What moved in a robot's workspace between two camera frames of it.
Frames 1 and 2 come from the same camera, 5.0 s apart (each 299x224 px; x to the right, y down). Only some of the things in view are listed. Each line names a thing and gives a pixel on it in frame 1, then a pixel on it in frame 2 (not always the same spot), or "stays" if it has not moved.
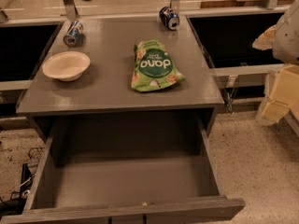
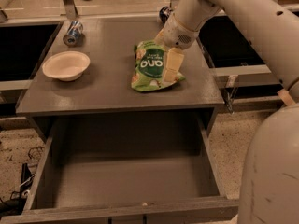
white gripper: x=288 y=37 → x=177 y=35
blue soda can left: x=76 y=30 stays
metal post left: x=70 y=6 stays
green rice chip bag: x=152 y=67 stays
